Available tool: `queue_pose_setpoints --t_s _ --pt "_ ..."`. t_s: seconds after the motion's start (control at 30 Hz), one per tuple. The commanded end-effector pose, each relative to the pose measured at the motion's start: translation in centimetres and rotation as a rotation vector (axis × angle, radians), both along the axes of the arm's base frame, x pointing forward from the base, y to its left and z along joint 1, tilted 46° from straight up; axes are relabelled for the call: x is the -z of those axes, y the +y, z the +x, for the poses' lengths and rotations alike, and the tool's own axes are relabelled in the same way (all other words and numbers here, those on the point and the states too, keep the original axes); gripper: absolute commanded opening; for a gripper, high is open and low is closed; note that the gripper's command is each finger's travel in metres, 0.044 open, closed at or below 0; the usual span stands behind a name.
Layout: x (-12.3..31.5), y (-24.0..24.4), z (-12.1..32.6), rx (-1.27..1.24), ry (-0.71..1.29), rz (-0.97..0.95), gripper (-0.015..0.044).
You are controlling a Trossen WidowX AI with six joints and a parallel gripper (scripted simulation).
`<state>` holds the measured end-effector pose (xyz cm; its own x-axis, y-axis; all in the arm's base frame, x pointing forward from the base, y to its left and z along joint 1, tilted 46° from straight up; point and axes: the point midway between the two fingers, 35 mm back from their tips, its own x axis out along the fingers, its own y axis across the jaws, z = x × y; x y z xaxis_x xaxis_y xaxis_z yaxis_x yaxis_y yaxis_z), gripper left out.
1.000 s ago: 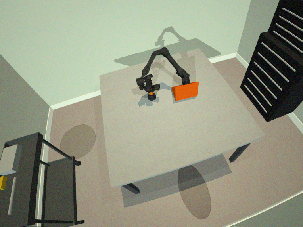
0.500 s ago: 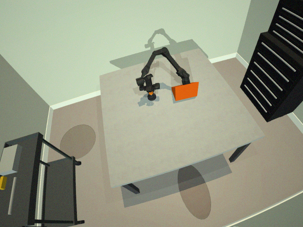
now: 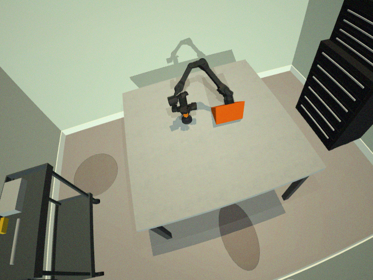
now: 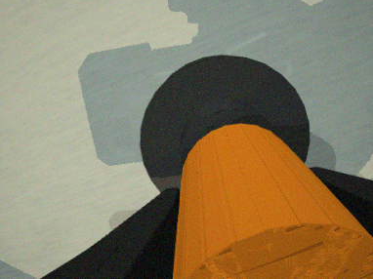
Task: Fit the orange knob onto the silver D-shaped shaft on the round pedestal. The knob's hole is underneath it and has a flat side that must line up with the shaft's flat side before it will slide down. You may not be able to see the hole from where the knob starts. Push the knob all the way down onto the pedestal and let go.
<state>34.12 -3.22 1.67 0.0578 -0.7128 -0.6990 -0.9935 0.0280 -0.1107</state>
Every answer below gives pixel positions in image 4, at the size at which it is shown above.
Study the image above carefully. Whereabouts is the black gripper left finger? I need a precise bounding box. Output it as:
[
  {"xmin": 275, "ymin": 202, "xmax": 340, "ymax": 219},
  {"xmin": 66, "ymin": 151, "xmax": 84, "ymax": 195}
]
[{"xmin": 39, "ymin": 187, "xmax": 181, "ymax": 279}]

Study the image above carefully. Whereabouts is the orange knob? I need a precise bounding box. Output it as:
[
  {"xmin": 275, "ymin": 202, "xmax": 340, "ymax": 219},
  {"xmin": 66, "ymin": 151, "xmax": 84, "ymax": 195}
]
[{"xmin": 173, "ymin": 124, "xmax": 373, "ymax": 279}]

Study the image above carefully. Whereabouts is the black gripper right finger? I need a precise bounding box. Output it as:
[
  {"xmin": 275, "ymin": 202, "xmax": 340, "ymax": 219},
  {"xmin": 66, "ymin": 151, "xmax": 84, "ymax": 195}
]
[{"xmin": 309, "ymin": 166, "xmax": 373, "ymax": 238}]

